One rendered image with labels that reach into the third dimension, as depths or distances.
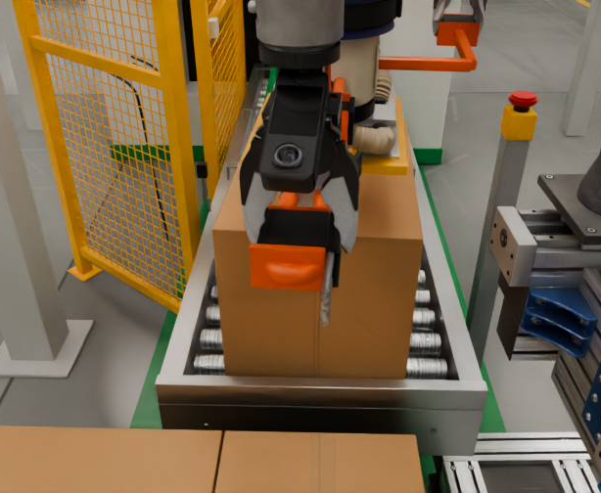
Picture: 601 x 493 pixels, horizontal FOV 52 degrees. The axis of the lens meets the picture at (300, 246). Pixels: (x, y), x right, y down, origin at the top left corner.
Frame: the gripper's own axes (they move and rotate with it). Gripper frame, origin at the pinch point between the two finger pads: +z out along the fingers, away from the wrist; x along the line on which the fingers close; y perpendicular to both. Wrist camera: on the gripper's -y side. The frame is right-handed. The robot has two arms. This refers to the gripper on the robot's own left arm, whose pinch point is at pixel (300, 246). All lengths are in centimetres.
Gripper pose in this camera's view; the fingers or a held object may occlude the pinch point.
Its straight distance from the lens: 63.1
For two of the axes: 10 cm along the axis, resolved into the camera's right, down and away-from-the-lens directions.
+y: 1.2, -5.5, 8.3
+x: -9.9, -0.5, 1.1
